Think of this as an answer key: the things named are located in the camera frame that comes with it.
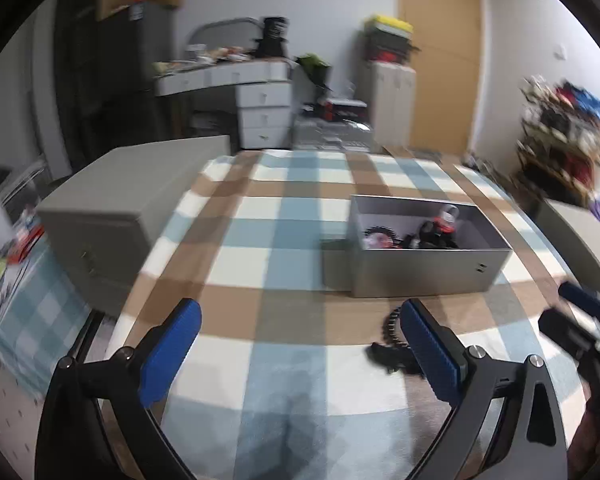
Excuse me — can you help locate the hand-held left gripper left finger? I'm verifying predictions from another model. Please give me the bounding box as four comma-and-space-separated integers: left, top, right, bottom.
35, 298, 203, 480

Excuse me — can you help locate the wooden door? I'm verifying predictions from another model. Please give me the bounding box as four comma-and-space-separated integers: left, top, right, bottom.
396, 0, 482, 156

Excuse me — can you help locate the white desk with drawers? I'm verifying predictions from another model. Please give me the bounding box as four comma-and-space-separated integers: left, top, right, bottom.
154, 57, 296, 150

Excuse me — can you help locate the green and black bouquet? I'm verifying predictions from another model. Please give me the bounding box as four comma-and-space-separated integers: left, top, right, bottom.
296, 52, 332, 87

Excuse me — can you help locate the red and clear pendant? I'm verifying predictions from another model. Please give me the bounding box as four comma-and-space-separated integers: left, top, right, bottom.
432, 204, 462, 235

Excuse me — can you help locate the dark wardrobe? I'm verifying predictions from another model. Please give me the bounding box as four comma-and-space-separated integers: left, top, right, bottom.
54, 0, 106, 173

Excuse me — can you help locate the floor clutter pile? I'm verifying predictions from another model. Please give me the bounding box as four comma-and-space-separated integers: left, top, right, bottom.
0, 167, 48, 321

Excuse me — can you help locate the black accessory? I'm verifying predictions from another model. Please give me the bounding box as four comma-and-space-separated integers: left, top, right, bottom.
405, 220, 461, 251

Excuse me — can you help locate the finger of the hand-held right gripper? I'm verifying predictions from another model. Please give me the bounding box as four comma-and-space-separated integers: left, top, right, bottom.
559, 281, 600, 319
537, 307, 600, 361

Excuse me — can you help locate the grey shoe box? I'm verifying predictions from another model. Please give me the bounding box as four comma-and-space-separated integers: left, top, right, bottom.
362, 30, 421, 52

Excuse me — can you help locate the wooden shoe rack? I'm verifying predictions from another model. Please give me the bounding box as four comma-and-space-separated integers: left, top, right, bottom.
516, 77, 600, 207

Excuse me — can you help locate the arched grey mirror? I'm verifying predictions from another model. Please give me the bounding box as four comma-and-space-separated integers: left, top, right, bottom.
186, 17, 266, 57

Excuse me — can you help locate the grey rectangular box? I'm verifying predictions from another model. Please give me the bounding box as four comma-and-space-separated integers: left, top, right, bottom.
349, 194, 514, 299

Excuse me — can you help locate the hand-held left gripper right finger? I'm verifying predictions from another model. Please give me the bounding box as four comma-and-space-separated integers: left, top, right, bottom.
400, 298, 568, 480

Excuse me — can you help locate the black gift box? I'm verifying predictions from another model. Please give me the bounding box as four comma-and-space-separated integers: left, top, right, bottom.
254, 16, 291, 59

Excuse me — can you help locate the black box with red stripe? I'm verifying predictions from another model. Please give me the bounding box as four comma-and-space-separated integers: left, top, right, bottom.
322, 99, 369, 122

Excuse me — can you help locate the desk clutter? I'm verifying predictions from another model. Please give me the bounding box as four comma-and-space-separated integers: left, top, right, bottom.
152, 45, 261, 77

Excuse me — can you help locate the black and white bead bracelet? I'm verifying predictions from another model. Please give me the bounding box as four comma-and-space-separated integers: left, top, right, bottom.
363, 225, 397, 250

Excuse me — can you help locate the red and black shoe box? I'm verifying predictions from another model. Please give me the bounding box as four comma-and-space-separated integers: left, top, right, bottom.
365, 49, 411, 65

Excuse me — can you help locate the dark refrigerator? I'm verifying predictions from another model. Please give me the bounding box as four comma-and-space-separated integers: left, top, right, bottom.
97, 2, 176, 142

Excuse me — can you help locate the black charm keychain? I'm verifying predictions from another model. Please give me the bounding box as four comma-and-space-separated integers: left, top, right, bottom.
367, 341, 422, 374

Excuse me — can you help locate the yellow and black shoe box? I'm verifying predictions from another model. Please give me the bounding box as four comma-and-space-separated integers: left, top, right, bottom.
365, 14, 414, 37

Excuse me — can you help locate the white curtain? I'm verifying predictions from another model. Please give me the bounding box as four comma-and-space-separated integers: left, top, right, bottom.
0, 10, 73, 183

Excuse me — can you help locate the pale blue plaid cloth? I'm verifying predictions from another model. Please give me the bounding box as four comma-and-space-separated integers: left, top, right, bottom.
0, 240, 93, 398

